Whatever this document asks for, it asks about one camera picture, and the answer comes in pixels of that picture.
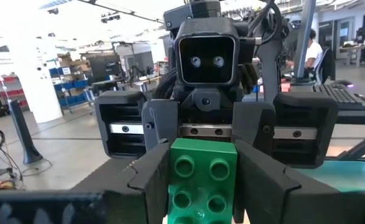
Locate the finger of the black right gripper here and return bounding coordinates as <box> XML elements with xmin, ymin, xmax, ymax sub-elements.
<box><xmin>231</xmin><ymin>101</ymin><xmax>277</xmax><ymax>151</ymax></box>
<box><xmin>141</xmin><ymin>99</ymin><xmax>180</xmax><ymax>152</ymax></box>

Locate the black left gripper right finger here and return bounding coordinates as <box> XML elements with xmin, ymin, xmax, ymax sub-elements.
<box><xmin>233</xmin><ymin>139</ymin><xmax>365</xmax><ymax>224</ymax></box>

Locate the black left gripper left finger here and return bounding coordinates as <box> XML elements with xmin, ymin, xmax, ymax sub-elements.
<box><xmin>0</xmin><ymin>138</ymin><xmax>172</xmax><ymax>224</ymax></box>

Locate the green toy block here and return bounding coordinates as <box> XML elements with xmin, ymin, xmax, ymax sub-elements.
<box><xmin>167</xmin><ymin>138</ymin><xmax>238</xmax><ymax>224</ymax></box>

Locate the black keyboard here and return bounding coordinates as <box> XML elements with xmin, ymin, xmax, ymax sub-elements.
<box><xmin>312</xmin><ymin>83</ymin><xmax>365</xmax><ymax>111</ymax></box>

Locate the black desk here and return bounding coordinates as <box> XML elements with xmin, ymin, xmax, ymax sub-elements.
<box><xmin>289</xmin><ymin>77</ymin><xmax>365</xmax><ymax>126</ymax></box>

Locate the black computer mouse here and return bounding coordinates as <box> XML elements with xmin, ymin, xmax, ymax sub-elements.
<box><xmin>331</xmin><ymin>79</ymin><xmax>353</xmax><ymax>88</ymax></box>

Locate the teal plastic bin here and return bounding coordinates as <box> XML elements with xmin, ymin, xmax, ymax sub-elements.
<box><xmin>293</xmin><ymin>160</ymin><xmax>365</xmax><ymax>193</ymax></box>

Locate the black office chair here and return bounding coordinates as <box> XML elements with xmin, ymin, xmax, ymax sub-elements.
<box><xmin>313</xmin><ymin>46</ymin><xmax>337</xmax><ymax>85</ymax></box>

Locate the person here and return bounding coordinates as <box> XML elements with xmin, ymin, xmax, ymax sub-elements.
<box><xmin>286</xmin><ymin>29</ymin><xmax>324</xmax><ymax>78</ymax></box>

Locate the black cabinet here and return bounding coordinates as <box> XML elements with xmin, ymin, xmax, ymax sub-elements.
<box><xmin>85</xmin><ymin>52</ymin><xmax>124</xmax><ymax>83</ymax></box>

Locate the shelf with blue bins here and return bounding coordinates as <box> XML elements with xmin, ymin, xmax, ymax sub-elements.
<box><xmin>49</xmin><ymin>65</ymin><xmax>91</xmax><ymax>109</ymax></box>

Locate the cardboard box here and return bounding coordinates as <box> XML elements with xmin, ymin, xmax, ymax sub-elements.
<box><xmin>57</xmin><ymin>52</ymin><xmax>91</xmax><ymax>74</ymax></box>

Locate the white pillar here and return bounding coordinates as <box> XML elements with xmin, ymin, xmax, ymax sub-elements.
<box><xmin>12</xmin><ymin>30</ymin><xmax>64</xmax><ymax>124</ymax></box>

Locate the black floor stand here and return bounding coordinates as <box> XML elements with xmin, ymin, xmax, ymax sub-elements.
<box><xmin>7</xmin><ymin>99</ymin><xmax>44</xmax><ymax>166</ymax></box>

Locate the shelf with red bins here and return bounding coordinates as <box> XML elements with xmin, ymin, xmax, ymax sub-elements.
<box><xmin>0</xmin><ymin>75</ymin><xmax>25</xmax><ymax>99</ymax></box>

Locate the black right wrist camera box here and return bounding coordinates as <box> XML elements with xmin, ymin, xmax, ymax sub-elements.
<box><xmin>174</xmin><ymin>17</ymin><xmax>241</xmax><ymax>87</ymax></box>

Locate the black aluminium table frame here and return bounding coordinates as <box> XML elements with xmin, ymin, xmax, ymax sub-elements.
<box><xmin>72</xmin><ymin>0</ymin><xmax>365</xmax><ymax>192</ymax></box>

